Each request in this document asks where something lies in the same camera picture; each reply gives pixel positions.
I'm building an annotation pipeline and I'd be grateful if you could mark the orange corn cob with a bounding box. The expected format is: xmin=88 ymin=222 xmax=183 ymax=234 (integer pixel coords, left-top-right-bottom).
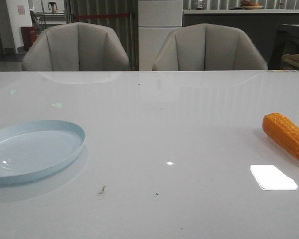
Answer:
xmin=262 ymin=113 xmax=299 ymax=161

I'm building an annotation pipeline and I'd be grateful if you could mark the light blue round plate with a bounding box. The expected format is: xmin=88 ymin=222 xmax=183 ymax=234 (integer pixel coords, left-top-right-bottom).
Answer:
xmin=0 ymin=120 xmax=86 ymax=185

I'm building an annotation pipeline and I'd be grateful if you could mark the right beige upholstered chair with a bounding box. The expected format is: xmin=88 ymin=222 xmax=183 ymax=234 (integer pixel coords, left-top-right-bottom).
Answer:
xmin=152 ymin=23 xmax=268 ymax=71

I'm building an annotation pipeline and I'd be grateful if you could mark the beige upholstered chair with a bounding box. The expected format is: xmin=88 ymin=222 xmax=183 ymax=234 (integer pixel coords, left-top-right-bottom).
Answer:
xmin=152 ymin=23 xmax=268 ymax=71
xmin=21 ymin=22 xmax=130 ymax=71

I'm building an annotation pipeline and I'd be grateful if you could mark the white cabinet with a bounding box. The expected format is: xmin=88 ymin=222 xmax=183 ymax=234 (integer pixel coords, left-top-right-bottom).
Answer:
xmin=138 ymin=0 xmax=183 ymax=71

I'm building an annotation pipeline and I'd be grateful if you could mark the left beige upholstered chair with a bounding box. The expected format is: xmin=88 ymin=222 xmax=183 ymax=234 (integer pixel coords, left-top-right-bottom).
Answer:
xmin=21 ymin=22 xmax=130 ymax=71

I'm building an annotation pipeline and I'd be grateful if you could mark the red barrier belt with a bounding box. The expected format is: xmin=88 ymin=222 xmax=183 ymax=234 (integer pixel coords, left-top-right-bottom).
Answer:
xmin=73 ymin=12 xmax=133 ymax=19

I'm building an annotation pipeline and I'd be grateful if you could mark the red bin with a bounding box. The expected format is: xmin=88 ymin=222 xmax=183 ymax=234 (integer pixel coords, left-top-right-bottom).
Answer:
xmin=21 ymin=26 xmax=37 ymax=50

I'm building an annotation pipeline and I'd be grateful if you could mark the grey counter with white top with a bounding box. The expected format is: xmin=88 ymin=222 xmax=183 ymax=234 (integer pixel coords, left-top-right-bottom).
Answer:
xmin=183 ymin=9 xmax=299 ymax=65

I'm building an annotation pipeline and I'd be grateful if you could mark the fruit bowl on counter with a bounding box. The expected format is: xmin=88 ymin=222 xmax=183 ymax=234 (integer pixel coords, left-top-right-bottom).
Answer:
xmin=240 ymin=0 xmax=263 ymax=10

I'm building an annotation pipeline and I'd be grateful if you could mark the dark armchair at right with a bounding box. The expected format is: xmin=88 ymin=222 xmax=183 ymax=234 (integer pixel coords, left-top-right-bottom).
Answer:
xmin=268 ymin=24 xmax=299 ymax=70

